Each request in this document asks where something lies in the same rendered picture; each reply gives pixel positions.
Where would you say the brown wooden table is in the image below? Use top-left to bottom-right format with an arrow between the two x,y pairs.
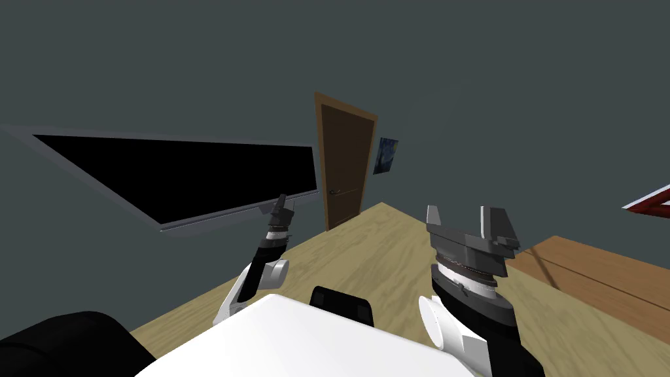
504,235 -> 670,348

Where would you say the brown door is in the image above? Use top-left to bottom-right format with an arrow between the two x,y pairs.
319,103 -> 376,227

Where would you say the blue picture on wall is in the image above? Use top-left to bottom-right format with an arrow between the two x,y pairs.
372,137 -> 400,176

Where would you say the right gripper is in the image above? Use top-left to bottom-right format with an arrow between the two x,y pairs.
426,204 -> 521,278

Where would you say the red and white furniture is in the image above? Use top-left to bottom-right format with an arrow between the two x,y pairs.
621,183 -> 670,219

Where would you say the dark window with grey frame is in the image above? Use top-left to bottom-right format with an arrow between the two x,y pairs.
0,124 -> 321,238

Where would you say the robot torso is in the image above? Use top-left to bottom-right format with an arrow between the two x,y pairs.
133,285 -> 478,377

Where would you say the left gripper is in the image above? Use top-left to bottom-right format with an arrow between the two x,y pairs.
267,193 -> 296,231

